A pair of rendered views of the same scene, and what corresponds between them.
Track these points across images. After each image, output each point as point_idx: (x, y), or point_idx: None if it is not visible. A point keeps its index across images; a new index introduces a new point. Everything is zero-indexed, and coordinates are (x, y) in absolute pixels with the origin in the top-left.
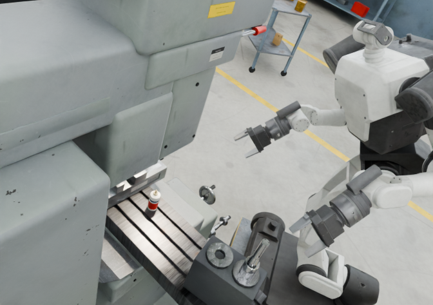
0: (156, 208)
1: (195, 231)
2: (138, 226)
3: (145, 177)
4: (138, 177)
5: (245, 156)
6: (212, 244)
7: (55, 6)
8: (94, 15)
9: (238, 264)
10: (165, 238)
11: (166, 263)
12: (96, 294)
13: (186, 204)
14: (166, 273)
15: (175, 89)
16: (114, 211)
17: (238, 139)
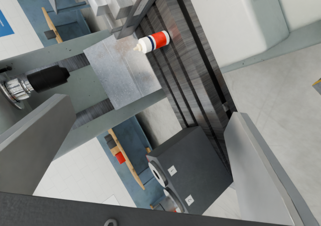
0: (165, 45)
1: (205, 93)
2: (156, 59)
3: (131, 6)
4: (118, 16)
5: (227, 128)
6: (151, 164)
7: None
8: None
9: (167, 193)
10: (176, 83)
11: (175, 105)
12: (119, 123)
13: (241, 7)
14: (175, 113)
15: None
16: (140, 33)
17: (62, 138)
